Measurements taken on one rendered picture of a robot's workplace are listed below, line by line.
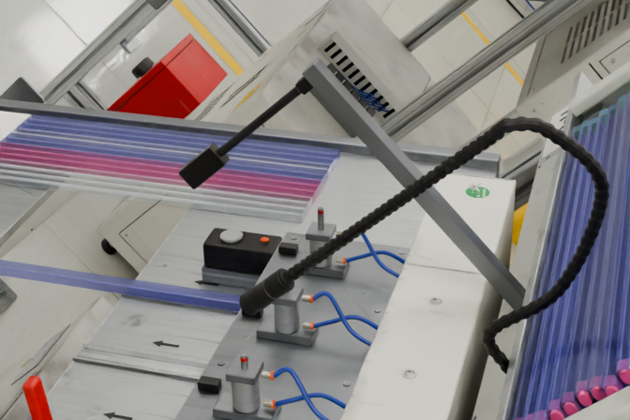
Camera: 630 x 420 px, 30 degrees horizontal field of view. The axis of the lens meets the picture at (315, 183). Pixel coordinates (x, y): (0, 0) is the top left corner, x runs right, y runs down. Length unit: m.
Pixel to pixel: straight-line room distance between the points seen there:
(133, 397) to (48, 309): 1.50
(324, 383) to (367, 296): 0.13
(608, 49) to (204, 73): 0.74
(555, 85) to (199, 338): 1.23
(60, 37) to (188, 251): 1.88
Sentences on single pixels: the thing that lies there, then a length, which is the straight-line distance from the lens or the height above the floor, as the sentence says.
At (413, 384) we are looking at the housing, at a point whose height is 1.29.
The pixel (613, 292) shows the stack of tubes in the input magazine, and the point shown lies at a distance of 0.89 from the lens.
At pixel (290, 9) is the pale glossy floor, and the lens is 4.07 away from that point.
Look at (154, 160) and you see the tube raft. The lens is 1.46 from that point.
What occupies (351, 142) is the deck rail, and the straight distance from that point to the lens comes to 1.48.
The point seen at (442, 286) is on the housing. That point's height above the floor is 1.29.
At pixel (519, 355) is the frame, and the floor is 1.39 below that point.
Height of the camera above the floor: 1.80
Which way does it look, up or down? 30 degrees down
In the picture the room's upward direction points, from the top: 54 degrees clockwise
